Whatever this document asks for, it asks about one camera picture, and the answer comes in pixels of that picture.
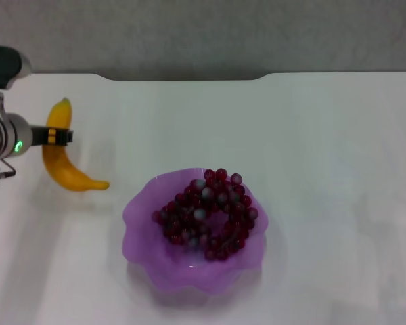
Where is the yellow banana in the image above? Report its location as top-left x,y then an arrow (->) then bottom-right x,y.
41,97 -> 110,193

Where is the dark red grape bunch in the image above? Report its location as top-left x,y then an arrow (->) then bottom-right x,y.
151,168 -> 260,262

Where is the purple wavy-edged plastic bowl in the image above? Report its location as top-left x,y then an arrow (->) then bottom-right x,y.
122,166 -> 269,311

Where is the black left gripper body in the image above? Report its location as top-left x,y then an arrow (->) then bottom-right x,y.
30,125 -> 50,148

